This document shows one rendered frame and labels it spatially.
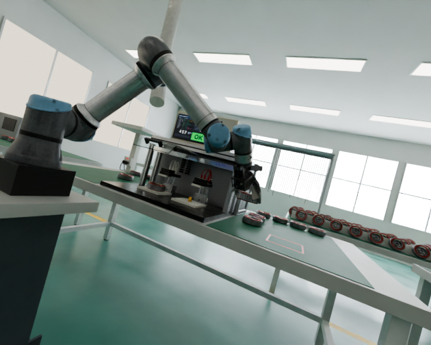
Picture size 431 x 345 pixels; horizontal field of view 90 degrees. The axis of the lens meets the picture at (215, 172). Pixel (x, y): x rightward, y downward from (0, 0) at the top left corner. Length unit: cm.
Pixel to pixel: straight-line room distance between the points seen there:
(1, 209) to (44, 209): 10
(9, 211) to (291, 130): 753
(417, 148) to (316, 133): 263
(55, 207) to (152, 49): 59
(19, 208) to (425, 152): 830
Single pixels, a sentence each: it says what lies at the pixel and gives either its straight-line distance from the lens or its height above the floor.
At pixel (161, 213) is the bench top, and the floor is 73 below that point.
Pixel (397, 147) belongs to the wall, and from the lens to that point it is 811.
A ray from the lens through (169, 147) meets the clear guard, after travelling 118.
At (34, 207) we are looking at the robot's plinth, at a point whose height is 73.
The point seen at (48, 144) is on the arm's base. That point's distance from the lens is 90.
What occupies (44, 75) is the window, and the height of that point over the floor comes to 200.
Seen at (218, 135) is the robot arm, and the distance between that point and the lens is 70.
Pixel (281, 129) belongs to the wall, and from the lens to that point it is 786.
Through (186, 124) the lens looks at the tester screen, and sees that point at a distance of 147.
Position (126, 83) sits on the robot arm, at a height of 121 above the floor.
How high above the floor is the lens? 96
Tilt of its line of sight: 1 degrees up
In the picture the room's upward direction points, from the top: 15 degrees clockwise
